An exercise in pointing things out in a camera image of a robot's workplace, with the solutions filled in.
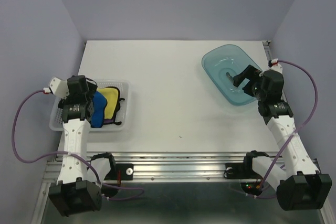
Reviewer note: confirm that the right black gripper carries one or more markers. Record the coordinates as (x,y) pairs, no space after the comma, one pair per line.
(250,72)

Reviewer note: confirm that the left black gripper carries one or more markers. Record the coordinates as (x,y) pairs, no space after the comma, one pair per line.
(64,101)

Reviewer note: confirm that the blue microfiber towel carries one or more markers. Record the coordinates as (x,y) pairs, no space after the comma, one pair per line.
(99,105)

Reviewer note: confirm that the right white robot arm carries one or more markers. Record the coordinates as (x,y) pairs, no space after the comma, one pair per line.
(297,181)

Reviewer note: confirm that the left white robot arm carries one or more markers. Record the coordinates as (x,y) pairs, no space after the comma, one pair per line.
(78,187)

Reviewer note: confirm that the teal translucent plastic tray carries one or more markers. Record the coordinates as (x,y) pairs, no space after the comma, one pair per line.
(221,65)

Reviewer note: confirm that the purple microfiber towel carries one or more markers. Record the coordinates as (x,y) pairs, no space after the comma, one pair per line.
(109,121)

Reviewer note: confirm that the white perforated plastic basket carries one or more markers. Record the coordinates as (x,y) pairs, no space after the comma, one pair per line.
(55,122)

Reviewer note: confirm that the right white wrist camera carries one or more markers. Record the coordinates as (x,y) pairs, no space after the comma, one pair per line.
(275,65)

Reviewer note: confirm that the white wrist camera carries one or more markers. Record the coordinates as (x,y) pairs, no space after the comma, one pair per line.
(275,65)
(57,87)

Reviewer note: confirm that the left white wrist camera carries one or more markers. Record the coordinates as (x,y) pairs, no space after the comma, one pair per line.
(57,87)

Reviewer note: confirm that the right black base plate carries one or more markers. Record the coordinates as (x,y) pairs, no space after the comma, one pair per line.
(235,171)

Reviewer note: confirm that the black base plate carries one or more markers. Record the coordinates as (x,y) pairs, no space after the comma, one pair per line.
(235,171)
(121,172)

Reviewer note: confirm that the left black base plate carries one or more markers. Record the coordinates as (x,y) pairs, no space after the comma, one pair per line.
(121,172)

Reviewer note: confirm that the aluminium extrusion rail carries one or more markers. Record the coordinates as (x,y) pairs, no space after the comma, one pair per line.
(170,167)

